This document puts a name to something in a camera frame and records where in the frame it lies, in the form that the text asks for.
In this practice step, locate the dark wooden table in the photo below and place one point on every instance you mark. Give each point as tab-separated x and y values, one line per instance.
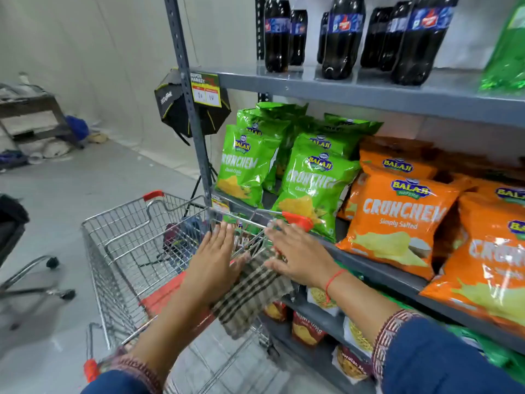
33	106

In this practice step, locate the dark items in cart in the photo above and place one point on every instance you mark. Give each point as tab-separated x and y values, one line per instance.
182	240

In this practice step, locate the person's left thumb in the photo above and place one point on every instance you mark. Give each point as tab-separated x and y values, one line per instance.
241	265

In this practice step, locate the person's left little finger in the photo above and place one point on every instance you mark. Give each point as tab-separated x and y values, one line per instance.
203	245

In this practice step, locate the row of dark cola bottles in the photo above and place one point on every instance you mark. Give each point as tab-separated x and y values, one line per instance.
342	36

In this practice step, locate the pile of orange chip packets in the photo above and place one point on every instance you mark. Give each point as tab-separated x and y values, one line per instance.
402	217

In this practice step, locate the black office chair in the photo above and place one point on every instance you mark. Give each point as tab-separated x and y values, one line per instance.
16	250

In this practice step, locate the maroon white snack packet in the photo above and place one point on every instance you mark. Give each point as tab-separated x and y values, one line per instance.
350	365

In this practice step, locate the tan floor object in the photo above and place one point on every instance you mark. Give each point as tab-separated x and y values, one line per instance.
97	137

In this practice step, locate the green soda bottle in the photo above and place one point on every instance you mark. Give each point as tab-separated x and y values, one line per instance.
506	53

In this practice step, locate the green packets on low shelf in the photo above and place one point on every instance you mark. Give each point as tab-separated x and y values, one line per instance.
488	348

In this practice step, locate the person's left hand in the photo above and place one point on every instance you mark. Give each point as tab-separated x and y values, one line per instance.
211	266

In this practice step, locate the blue embroidered right sleeve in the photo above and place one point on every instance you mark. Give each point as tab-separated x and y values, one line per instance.
434	361

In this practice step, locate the small shelf price label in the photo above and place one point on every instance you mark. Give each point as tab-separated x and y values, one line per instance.
220	205

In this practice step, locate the red yellow snack packet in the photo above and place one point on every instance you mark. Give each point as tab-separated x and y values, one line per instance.
275	311

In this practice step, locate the yellow red price label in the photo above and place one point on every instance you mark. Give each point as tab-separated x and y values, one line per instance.
206	90

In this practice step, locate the blue bag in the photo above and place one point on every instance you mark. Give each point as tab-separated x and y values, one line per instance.
78	127

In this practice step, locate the blue embroidered left sleeve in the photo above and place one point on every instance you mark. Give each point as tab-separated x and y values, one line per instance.
123	375

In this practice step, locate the pile of green chip packets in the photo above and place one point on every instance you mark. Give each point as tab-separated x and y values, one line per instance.
316	180

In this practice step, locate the blue embroidered sleeve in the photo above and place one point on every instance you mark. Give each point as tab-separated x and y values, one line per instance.
123	375
434	361

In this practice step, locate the black softbox light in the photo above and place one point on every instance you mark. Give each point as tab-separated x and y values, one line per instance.
174	106

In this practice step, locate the person's right forearm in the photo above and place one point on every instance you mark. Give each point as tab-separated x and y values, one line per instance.
365	307

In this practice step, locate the white sacks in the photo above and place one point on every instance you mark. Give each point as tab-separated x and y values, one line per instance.
51	148

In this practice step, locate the white yellow snack packet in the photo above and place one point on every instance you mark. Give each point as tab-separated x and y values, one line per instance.
322	301

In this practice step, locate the checked brown cloth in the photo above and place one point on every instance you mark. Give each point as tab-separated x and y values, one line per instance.
250	299

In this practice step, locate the person's right hand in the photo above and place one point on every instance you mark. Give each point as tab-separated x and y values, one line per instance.
305	262

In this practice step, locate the metal shopping cart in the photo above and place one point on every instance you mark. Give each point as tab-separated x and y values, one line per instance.
135	250

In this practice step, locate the person's right thumb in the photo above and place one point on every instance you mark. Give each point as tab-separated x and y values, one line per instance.
275	264

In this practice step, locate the clear yellow noodle snack packet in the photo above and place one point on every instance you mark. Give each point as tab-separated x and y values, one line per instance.
357	338

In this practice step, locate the person's left middle finger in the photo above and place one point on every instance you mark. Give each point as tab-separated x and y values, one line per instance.
220	237

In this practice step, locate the grey metal shelving rack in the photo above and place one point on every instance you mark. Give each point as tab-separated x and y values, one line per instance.
410	94

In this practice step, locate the person's left forearm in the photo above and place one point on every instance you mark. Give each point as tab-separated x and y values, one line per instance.
170	328

